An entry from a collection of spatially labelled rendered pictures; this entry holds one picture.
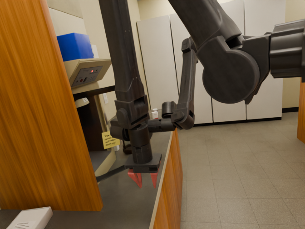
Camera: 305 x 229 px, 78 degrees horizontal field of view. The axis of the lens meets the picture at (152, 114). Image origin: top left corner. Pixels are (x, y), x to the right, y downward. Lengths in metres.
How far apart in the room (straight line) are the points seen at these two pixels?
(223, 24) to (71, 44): 0.56
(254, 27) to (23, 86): 3.60
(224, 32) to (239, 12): 3.55
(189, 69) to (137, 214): 0.62
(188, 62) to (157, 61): 2.89
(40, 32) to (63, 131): 0.32
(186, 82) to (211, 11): 0.52
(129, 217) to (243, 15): 3.65
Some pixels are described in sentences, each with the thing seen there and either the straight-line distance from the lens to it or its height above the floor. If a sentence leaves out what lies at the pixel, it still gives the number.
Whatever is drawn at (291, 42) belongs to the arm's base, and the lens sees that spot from 0.29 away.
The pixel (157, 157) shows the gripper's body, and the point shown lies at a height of 1.19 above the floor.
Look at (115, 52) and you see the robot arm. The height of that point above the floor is 1.50.
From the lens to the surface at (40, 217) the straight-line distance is 0.90.
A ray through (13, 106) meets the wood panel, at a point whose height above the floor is 1.39.
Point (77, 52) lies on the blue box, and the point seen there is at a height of 1.53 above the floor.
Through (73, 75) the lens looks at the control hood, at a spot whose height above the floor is 1.46.
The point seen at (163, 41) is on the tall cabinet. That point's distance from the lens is 3.76.
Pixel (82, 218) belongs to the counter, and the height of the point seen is 0.94.
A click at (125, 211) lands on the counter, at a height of 0.94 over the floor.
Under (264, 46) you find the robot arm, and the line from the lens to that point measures 0.29.
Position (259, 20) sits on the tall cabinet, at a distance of 3.92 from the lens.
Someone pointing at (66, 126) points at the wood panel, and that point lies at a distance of 0.70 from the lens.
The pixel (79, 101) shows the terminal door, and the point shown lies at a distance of 0.79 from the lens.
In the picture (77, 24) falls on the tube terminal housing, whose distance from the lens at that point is 1.01.
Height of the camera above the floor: 1.47
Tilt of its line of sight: 16 degrees down
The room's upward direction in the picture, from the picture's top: 9 degrees counter-clockwise
